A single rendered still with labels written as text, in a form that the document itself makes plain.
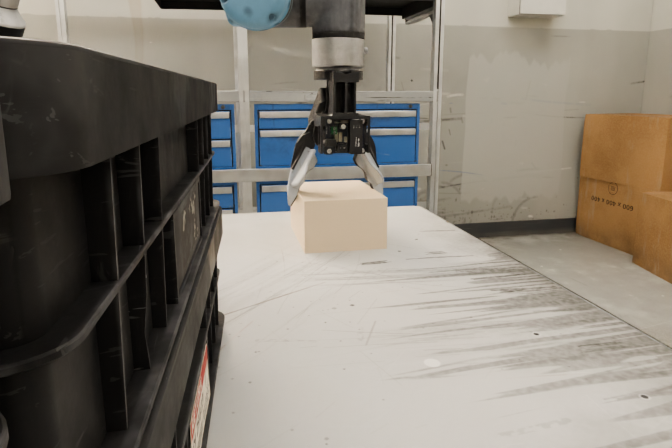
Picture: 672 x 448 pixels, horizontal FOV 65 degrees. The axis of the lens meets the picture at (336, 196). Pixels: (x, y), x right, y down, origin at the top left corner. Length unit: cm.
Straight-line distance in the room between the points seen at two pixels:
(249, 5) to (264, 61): 246
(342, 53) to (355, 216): 23
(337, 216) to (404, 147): 162
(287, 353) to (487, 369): 17
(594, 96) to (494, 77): 73
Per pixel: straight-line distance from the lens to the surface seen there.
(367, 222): 75
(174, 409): 22
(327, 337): 50
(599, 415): 44
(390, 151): 232
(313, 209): 73
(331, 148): 75
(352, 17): 75
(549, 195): 376
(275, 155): 222
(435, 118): 236
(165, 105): 21
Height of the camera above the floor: 92
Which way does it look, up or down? 11 degrees down
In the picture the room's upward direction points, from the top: straight up
